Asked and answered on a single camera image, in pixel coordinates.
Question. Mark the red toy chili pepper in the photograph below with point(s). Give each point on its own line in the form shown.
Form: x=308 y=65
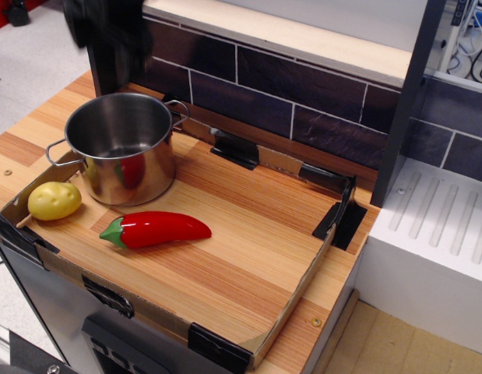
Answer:
x=143 y=229

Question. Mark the yellow toy potato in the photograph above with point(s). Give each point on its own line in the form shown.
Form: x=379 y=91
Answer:
x=54 y=200

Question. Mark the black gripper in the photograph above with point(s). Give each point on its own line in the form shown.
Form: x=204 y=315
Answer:
x=117 y=24

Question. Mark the dark grey vertical post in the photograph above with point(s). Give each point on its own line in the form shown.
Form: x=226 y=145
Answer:
x=392 y=160

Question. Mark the metal pot with wire handles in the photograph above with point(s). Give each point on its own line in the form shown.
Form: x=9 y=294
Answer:
x=122 y=146

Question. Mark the white ribbed drainboard sink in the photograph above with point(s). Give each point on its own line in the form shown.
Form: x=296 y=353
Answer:
x=422 y=261

